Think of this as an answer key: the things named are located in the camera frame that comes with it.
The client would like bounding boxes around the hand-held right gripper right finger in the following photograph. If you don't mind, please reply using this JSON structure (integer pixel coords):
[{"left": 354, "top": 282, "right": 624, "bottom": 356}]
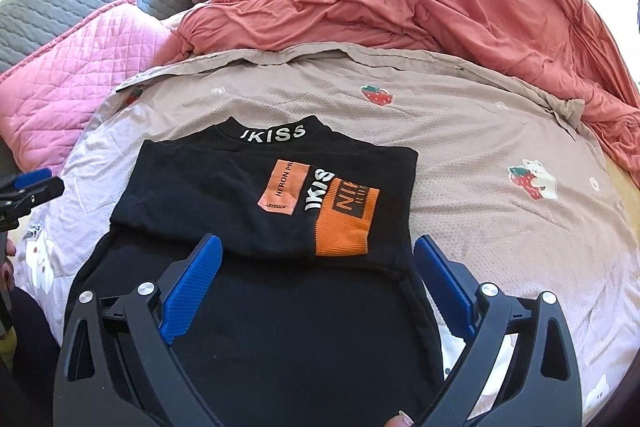
[{"left": 412, "top": 234, "right": 585, "bottom": 427}]

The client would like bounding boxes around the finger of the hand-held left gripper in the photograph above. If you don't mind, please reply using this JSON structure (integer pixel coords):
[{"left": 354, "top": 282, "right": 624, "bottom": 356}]
[
  {"left": 0, "top": 177, "right": 66, "bottom": 220},
  {"left": 14, "top": 168, "right": 52, "bottom": 188}
]

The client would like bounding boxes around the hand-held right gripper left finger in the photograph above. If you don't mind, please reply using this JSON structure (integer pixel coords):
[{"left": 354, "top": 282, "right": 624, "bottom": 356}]
[{"left": 52, "top": 233, "right": 224, "bottom": 427}]

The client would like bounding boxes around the black sweater with orange cuffs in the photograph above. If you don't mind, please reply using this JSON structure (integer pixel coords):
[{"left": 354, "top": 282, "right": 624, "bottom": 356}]
[{"left": 69, "top": 116, "right": 446, "bottom": 427}]

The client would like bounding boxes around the person's left hand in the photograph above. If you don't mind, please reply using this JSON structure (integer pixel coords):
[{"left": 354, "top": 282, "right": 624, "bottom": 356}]
[{"left": 0, "top": 234, "right": 17, "bottom": 295}]

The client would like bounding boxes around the pink quilted pillow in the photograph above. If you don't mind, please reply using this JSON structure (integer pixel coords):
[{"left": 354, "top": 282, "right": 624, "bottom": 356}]
[{"left": 0, "top": 0, "right": 173, "bottom": 180}]

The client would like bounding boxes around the beige printed blanket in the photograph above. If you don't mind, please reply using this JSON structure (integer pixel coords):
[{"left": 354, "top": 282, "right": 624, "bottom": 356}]
[{"left": 12, "top": 47, "right": 640, "bottom": 427}]

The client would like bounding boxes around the cream bed sheet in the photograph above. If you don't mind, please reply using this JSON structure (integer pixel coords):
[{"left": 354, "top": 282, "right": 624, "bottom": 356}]
[{"left": 602, "top": 154, "right": 640, "bottom": 220}]

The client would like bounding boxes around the coral red duvet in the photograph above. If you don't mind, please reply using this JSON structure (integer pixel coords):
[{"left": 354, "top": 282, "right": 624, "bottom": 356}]
[{"left": 177, "top": 0, "right": 640, "bottom": 188}]

